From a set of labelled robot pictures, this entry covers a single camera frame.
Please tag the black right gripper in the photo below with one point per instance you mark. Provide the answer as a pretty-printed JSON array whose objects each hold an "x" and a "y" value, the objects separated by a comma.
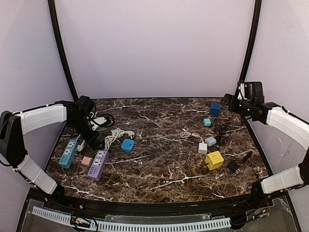
[{"x": 231, "y": 102}]

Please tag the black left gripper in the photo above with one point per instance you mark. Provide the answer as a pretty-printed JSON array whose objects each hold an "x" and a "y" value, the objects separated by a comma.
[{"x": 94, "y": 139}]

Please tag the purple power strip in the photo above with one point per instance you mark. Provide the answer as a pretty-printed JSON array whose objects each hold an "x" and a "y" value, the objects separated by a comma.
[{"x": 98, "y": 165}]

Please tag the pink charger plug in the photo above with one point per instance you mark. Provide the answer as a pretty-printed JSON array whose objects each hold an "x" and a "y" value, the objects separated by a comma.
[{"x": 86, "y": 161}]

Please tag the yellow cube socket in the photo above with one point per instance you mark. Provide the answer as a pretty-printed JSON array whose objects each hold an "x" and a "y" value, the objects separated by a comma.
[{"x": 214, "y": 160}]

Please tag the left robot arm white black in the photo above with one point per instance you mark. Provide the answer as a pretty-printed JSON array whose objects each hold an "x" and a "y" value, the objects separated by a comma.
[{"x": 13, "y": 127}]

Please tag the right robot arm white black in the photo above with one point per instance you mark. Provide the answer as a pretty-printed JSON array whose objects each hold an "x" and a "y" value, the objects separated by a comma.
[{"x": 249, "y": 101}]

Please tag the black plug adapter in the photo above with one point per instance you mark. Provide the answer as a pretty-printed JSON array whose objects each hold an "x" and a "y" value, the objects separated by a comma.
[{"x": 233, "y": 167}]

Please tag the dark blue cube socket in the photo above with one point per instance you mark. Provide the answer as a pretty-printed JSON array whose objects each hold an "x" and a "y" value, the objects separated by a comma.
[{"x": 215, "y": 109}]

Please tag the teal small charger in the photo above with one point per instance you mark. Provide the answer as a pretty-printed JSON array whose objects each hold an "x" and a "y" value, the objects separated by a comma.
[{"x": 207, "y": 122}]

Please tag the teal power strip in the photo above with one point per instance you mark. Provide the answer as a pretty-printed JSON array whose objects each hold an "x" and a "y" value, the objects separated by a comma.
[{"x": 68, "y": 154}]

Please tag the blue flat adapter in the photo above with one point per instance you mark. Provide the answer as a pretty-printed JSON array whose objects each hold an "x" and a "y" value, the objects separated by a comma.
[{"x": 127, "y": 145}]

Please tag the light blue charger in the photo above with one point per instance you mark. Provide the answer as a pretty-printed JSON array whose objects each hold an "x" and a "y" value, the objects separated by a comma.
[{"x": 210, "y": 141}]

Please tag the white charger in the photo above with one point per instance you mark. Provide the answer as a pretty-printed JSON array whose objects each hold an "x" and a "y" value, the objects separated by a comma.
[{"x": 202, "y": 148}]

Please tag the black front aluminium rail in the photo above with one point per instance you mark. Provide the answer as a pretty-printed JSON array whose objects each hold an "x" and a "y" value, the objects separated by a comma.
[{"x": 233, "y": 207}]

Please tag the right black frame post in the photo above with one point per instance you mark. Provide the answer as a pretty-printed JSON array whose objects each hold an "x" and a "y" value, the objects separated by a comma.
[{"x": 251, "y": 40}]

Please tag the black frame post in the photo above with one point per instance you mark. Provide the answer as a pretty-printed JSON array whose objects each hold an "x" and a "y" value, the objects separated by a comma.
[
  {"x": 251, "y": 40},
  {"x": 61, "y": 49}
]

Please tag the white slotted cable duct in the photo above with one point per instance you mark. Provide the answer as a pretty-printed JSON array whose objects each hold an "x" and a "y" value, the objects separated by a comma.
[{"x": 114, "y": 223}]

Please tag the left black frame post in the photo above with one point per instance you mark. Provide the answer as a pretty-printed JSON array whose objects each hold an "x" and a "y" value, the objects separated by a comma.
[{"x": 61, "y": 49}]

